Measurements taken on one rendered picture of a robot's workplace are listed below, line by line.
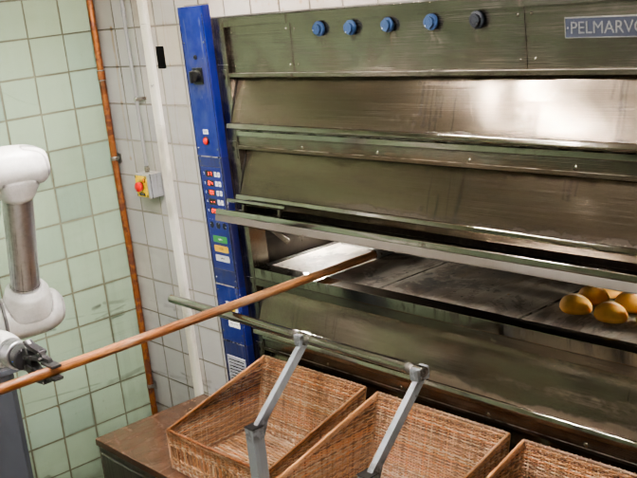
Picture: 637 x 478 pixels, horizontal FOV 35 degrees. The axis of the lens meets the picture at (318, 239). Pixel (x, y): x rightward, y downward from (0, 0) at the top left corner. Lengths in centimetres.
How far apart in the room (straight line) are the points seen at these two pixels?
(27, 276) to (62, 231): 81
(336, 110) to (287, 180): 38
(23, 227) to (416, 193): 130
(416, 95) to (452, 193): 31
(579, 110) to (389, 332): 108
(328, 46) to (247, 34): 41
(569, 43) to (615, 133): 26
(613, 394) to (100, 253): 243
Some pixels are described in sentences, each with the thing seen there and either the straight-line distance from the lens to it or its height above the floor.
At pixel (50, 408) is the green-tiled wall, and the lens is 449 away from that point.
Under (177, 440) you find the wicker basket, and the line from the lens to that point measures 358.
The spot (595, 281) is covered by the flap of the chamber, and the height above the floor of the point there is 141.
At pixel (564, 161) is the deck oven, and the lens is 269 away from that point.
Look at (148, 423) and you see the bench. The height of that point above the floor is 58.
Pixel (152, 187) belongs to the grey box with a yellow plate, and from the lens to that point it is 414.
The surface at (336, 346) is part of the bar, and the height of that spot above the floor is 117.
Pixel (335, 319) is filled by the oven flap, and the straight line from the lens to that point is 351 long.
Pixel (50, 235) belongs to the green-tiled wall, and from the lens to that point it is 433.
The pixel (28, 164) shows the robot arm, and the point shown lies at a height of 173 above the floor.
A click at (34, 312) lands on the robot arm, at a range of 364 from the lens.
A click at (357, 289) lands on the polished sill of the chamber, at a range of 337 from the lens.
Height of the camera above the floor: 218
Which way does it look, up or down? 14 degrees down
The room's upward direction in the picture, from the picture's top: 6 degrees counter-clockwise
